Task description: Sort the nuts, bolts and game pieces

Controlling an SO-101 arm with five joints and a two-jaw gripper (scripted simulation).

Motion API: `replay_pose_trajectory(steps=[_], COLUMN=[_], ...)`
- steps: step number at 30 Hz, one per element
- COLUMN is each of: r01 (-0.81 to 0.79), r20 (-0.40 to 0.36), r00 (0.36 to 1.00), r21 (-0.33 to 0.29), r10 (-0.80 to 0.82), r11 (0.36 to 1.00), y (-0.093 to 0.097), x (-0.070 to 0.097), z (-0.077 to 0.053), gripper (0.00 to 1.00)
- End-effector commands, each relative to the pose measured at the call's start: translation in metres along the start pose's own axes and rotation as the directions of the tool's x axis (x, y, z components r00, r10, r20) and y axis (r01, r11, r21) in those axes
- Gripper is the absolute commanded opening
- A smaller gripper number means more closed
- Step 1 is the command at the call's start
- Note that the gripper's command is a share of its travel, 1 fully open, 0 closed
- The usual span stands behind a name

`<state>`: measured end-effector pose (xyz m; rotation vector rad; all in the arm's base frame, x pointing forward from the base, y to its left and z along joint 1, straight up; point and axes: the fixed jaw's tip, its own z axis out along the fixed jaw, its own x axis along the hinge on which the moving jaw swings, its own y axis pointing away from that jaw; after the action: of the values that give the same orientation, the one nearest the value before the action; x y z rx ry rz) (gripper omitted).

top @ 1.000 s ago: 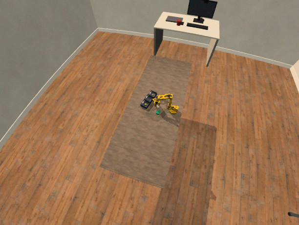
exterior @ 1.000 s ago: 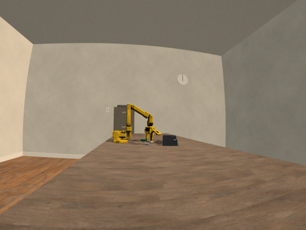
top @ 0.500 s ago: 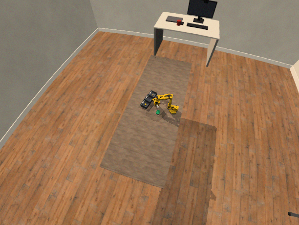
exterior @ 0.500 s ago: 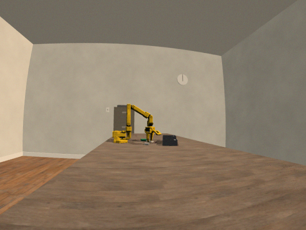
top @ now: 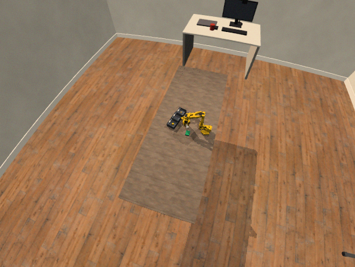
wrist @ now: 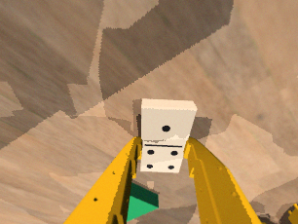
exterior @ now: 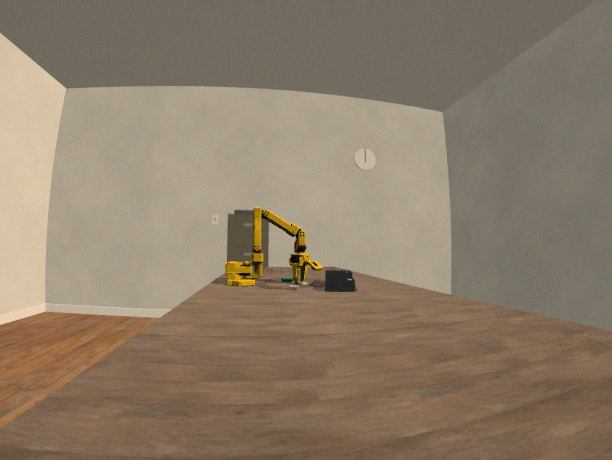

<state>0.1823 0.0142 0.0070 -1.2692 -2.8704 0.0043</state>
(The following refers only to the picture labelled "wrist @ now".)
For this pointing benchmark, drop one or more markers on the green rectangular block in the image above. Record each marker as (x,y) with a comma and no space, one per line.
(141,201)

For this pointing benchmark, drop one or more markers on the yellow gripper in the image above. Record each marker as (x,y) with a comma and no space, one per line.
(219,196)

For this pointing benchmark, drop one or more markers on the white domino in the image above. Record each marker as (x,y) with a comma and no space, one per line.
(165,128)

